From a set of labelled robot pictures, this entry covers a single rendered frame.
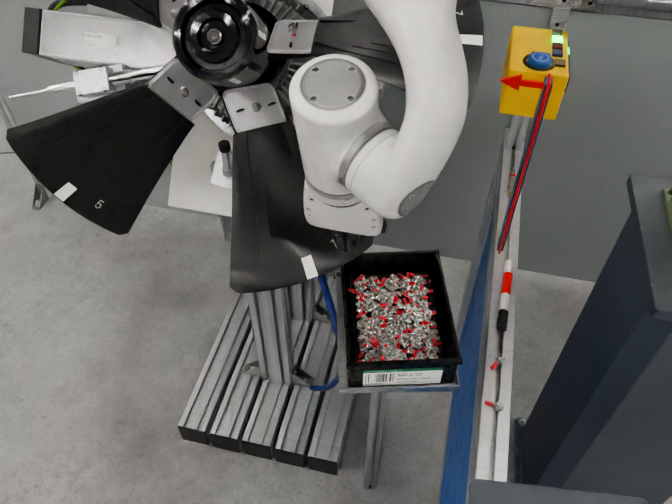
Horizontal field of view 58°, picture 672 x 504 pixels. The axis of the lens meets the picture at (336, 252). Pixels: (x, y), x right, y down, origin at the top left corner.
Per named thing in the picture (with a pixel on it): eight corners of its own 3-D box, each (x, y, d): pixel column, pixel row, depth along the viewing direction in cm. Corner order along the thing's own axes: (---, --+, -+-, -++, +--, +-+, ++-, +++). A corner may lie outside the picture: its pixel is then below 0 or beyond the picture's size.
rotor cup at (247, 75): (185, 28, 95) (145, 5, 82) (269, -12, 92) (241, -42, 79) (219, 117, 96) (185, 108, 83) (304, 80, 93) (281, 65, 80)
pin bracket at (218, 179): (236, 151, 112) (218, 149, 103) (263, 159, 111) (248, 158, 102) (227, 182, 113) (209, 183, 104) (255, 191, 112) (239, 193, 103)
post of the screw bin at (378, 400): (363, 478, 165) (379, 293, 105) (374, 477, 165) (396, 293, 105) (364, 489, 163) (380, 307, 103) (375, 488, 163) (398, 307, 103)
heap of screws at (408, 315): (346, 285, 105) (346, 270, 102) (427, 282, 106) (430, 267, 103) (353, 383, 93) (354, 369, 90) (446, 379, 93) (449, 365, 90)
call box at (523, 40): (501, 73, 122) (512, 23, 114) (553, 80, 120) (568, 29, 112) (496, 120, 111) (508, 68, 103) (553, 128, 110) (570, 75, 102)
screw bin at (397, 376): (338, 279, 107) (338, 252, 101) (434, 276, 107) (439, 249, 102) (345, 391, 92) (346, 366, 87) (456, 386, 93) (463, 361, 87)
